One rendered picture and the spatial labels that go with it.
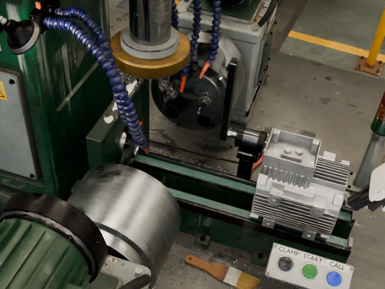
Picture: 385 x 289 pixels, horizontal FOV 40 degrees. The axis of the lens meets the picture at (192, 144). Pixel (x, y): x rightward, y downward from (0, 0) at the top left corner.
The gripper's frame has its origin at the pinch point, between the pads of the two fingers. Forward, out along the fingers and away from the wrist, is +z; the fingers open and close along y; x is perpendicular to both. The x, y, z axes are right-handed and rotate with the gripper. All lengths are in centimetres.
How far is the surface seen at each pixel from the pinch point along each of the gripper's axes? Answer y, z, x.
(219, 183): 9.6, 31.9, 20.8
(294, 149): 7.4, 5.2, 16.3
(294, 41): 245, 113, -22
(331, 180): 3.1, 2.5, 6.2
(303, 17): 282, 113, -22
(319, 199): -1.4, 5.4, 6.4
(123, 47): 1, 7, 62
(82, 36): -13, -1, 69
